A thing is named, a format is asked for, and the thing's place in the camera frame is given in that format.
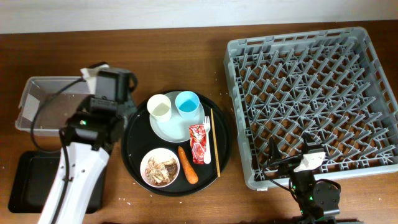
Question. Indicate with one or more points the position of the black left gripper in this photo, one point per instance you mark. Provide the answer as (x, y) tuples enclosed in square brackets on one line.
[(92, 105)]

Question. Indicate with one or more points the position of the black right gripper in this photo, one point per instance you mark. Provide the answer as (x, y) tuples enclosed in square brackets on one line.
[(288, 164)]

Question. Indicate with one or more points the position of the cream white cup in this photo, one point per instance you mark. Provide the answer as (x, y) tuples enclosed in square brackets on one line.
[(159, 106)]

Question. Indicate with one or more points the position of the light blue plastic cup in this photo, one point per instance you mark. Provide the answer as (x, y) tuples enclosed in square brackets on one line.
[(187, 103)]

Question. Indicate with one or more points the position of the pink white bowl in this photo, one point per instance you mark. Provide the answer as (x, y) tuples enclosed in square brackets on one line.
[(160, 167)]

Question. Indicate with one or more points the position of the red snack wrapper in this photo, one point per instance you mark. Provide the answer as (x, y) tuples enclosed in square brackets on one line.
[(198, 142)]

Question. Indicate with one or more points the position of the orange carrot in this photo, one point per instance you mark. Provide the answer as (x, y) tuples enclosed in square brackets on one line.
[(190, 174)]

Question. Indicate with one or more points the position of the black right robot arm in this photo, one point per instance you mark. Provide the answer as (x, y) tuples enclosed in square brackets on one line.
[(318, 200)]

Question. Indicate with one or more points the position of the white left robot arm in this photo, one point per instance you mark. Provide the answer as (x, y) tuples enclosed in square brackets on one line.
[(87, 140)]

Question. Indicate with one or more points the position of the grey dishwasher rack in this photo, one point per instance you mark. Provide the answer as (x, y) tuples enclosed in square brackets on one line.
[(328, 84)]

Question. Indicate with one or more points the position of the clear plastic bin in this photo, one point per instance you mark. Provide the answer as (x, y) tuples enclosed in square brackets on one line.
[(54, 106)]

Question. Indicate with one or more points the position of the pale grey plate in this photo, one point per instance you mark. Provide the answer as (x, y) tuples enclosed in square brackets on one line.
[(176, 128)]

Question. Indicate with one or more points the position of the wooden chopstick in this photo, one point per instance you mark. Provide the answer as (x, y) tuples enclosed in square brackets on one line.
[(215, 144)]

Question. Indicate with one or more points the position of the white plastic fork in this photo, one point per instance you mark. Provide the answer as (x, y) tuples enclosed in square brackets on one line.
[(207, 156)]

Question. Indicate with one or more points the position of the round black tray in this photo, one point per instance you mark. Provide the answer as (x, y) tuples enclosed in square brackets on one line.
[(139, 139)]

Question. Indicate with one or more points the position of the black rectangular tray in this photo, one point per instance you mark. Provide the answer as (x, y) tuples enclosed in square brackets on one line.
[(34, 178)]

